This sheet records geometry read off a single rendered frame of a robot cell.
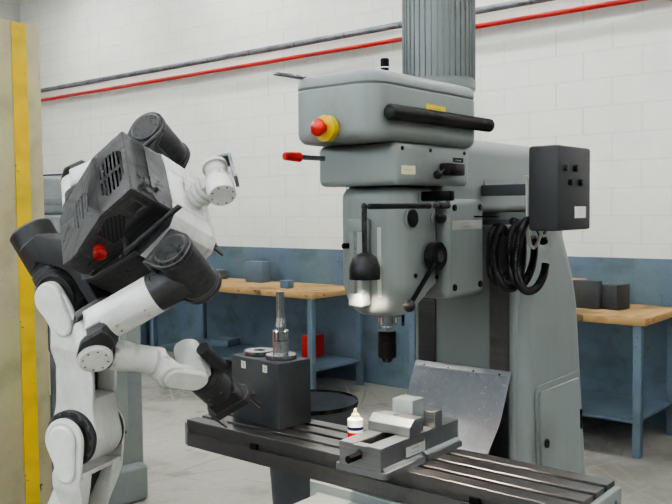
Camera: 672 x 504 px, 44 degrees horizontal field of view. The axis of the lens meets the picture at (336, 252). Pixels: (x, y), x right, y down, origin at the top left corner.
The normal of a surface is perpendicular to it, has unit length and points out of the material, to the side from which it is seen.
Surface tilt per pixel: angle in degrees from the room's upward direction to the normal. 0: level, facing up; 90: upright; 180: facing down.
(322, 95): 90
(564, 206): 90
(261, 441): 90
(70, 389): 90
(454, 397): 63
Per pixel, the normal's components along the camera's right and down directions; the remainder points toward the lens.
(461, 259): 0.77, 0.03
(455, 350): -0.64, 0.05
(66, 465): -0.36, 0.05
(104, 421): 0.92, -0.17
